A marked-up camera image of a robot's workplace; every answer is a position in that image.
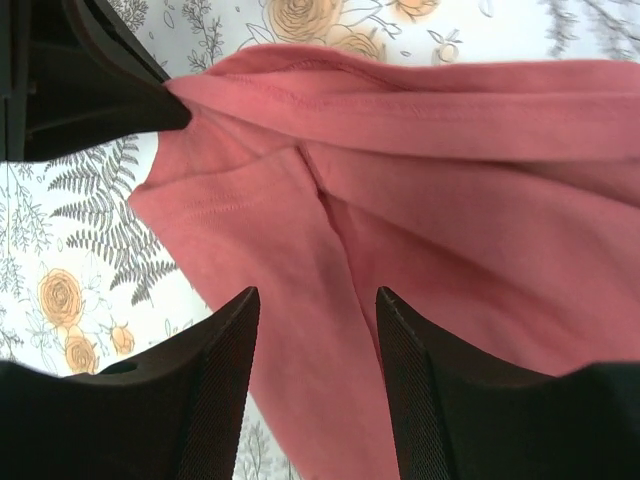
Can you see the salmon pink t shirt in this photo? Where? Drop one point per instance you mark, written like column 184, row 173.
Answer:
column 499, row 200

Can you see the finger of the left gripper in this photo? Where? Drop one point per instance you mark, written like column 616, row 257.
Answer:
column 74, row 76

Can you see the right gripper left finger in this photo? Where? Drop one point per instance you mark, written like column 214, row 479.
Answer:
column 174, row 411

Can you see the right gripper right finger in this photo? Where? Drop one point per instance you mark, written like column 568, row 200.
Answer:
column 458, row 412

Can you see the floral patterned table mat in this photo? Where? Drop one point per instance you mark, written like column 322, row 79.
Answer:
column 85, row 283

